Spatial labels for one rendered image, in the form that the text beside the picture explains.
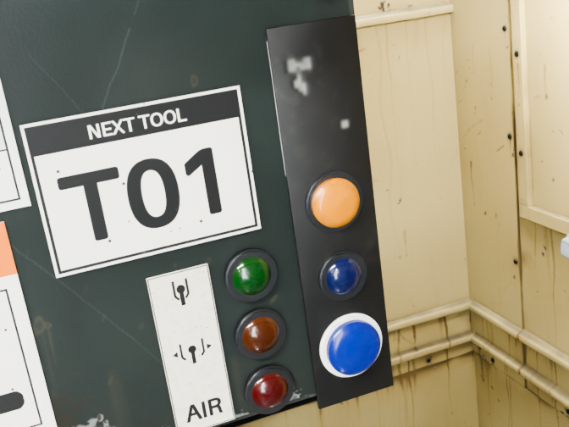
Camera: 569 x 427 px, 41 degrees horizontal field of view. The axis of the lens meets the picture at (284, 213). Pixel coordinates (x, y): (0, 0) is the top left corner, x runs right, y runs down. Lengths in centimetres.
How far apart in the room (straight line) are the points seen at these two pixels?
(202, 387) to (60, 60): 17
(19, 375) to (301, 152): 17
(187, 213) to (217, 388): 9
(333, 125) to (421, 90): 122
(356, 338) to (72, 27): 21
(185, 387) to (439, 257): 134
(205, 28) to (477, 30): 121
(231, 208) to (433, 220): 131
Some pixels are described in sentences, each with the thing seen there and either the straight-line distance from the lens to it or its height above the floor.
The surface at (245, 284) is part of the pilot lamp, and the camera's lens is 37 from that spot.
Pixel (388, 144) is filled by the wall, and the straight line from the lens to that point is 157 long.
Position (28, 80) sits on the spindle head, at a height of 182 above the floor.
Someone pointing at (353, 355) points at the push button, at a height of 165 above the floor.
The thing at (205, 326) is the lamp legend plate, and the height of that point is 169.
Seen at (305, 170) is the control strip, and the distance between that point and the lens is 37.
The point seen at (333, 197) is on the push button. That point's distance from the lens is 37.
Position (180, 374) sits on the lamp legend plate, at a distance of 38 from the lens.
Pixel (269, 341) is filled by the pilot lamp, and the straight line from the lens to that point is 38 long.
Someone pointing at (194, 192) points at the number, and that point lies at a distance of 35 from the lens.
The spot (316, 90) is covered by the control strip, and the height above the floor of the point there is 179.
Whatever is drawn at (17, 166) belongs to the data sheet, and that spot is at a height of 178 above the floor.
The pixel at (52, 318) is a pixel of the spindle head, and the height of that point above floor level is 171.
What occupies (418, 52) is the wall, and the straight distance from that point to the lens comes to 158.
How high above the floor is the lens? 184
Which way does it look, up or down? 17 degrees down
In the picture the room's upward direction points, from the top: 8 degrees counter-clockwise
